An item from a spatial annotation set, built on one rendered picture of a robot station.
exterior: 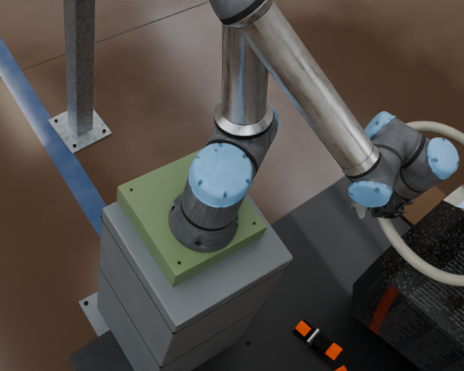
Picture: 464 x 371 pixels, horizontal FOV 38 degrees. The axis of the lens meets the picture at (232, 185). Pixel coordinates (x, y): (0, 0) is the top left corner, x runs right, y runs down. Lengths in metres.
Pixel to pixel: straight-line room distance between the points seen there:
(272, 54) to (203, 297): 0.79
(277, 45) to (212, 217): 0.55
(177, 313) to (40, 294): 1.01
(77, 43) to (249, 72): 1.11
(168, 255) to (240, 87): 0.49
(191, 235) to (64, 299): 1.06
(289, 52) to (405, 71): 2.40
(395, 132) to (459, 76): 2.26
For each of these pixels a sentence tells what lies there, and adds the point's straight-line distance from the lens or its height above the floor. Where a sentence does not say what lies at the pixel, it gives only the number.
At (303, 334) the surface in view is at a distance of 2.78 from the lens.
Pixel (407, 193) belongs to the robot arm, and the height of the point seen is 1.24.
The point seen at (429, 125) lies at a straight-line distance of 2.05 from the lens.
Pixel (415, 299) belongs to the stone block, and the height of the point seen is 0.62.
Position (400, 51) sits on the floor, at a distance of 3.77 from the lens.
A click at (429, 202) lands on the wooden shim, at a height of 0.03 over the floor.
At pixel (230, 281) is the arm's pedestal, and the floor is 0.85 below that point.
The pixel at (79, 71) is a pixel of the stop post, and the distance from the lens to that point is 2.69.
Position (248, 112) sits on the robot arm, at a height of 1.26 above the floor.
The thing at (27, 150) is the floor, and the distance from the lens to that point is 3.03.
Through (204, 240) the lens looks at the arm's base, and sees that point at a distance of 1.78.
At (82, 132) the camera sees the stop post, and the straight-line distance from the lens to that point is 3.05.
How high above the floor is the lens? 2.58
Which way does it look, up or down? 59 degrees down
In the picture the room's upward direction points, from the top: 21 degrees clockwise
